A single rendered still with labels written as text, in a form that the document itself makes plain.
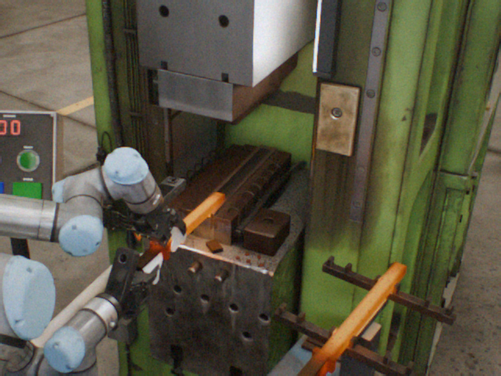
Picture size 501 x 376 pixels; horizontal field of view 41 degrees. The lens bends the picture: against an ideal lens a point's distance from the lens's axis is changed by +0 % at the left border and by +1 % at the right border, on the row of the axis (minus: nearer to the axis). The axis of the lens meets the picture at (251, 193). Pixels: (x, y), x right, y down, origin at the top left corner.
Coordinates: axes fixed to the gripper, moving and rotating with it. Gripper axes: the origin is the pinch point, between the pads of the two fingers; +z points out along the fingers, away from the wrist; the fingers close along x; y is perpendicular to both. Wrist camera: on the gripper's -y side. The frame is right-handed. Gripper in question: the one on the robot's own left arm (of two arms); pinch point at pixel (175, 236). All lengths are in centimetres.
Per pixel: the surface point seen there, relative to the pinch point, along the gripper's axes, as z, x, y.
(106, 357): 108, -58, 14
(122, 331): 67, -36, 11
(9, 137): -9, -52, -10
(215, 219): 9.6, 3.4, -11.4
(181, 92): -19.7, -5.8, -27.8
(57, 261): 129, -116, -23
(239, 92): -19.2, 7.8, -31.5
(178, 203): 11.4, -9.4, -14.0
